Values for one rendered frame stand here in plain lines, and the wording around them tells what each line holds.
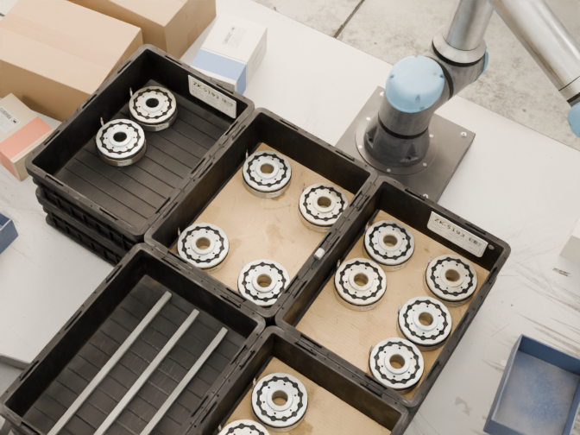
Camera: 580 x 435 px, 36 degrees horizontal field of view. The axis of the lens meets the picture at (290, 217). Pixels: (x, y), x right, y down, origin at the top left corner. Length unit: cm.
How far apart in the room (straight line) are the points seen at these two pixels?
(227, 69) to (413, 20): 139
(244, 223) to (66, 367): 45
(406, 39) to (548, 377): 172
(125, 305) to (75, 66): 59
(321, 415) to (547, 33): 79
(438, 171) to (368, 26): 137
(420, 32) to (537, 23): 176
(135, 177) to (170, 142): 11
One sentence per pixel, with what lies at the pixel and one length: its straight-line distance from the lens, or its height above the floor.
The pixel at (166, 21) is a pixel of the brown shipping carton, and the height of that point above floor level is 86.
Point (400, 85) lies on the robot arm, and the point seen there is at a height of 97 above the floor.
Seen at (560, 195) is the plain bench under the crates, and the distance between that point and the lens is 216.
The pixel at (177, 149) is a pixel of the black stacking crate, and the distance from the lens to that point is 195.
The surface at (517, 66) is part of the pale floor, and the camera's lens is 335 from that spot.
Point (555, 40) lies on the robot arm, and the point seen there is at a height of 128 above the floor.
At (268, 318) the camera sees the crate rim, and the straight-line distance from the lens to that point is 163.
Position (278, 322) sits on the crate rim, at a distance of 163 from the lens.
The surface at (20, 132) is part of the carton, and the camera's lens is 210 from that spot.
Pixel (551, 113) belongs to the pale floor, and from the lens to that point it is 324.
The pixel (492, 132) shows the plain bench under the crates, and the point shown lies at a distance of 222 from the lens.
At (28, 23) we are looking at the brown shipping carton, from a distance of 219.
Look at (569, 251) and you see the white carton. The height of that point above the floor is 73.
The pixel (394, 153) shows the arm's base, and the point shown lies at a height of 79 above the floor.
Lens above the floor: 241
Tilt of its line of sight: 59 degrees down
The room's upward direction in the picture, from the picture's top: 5 degrees clockwise
